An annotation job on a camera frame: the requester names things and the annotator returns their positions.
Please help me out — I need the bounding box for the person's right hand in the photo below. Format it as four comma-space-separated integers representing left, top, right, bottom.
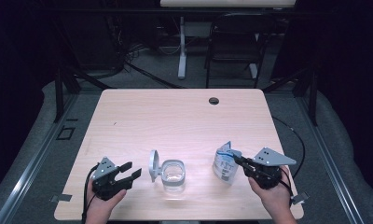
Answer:
248, 165, 294, 213

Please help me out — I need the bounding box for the thin black floor cable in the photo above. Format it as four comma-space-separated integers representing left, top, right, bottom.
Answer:
271, 115, 306, 180

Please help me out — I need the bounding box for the aluminium floor rail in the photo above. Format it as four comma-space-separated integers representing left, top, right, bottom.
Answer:
0, 92, 80, 224
295, 96, 366, 224

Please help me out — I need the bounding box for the grey tape strip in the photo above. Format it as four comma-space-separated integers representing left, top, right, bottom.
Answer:
49, 194, 73, 203
290, 191, 310, 205

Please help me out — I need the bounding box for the person's left hand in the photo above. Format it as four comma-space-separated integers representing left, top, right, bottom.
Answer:
84, 188, 128, 217

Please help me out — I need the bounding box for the black metal stand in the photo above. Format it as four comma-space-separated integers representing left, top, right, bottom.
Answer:
262, 66, 319, 127
53, 66, 117, 123

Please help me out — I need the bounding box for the thick black floor cable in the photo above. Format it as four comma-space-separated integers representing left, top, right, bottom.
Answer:
124, 61, 185, 90

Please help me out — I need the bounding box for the hand-held gripper cable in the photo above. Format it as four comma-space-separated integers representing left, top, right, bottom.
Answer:
281, 167, 296, 208
81, 162, 101, 224

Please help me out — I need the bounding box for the white desk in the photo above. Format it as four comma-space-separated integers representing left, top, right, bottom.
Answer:
159, 0, 296, 80

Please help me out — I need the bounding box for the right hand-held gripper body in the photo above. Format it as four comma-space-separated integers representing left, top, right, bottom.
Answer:
244, 147, 297, 190

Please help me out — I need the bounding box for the right hand-held gripper cable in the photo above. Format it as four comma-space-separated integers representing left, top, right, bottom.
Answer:
281, 167, 296, 208

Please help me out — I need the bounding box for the black folding chair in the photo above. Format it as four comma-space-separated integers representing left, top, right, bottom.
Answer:
204, 12, 277, 89

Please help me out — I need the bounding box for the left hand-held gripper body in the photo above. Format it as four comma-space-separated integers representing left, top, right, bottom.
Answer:
90, 156, 134, 202

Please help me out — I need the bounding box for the white and blue pouch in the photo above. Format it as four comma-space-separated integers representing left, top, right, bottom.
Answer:
212, 141, 243, 186

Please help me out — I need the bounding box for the left hand-held gripper cable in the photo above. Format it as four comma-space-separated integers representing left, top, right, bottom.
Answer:
81, 162, 101, 224

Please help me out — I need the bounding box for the clear jar with white lid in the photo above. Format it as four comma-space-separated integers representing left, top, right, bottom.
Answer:
148, 149, 187, 198

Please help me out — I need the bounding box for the bundle of floor cables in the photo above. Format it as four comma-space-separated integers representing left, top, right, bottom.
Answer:
123, 42, 183, 62

